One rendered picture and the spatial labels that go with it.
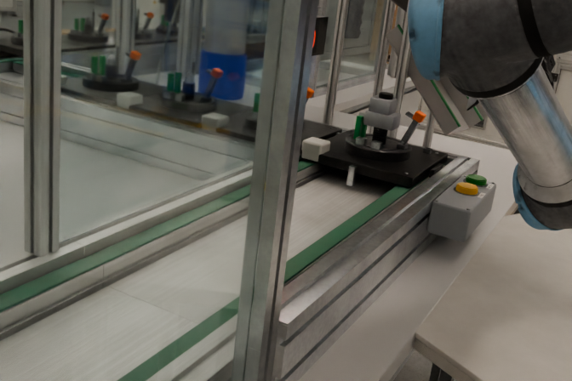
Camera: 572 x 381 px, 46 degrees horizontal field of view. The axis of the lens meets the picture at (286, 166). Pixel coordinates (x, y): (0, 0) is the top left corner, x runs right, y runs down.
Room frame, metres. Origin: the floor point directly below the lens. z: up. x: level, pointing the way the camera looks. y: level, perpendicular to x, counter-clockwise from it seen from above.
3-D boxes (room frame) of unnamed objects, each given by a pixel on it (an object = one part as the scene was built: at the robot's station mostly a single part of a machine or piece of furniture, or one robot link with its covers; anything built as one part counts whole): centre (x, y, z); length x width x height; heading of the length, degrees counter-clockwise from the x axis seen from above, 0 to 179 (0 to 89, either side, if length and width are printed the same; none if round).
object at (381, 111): (1.39, -0.18, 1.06); 0.08 x 0.04 x 0.07; 63
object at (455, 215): (1.21, -0.34, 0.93); 0.21 x 0.07 x 0.06; 153
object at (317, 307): (1.07, -0.20, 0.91); 0.89 x 0.06 x 0.11; 153
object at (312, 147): (1.34, -0.06, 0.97); 0.05 x 0.05 x 0.04; 63
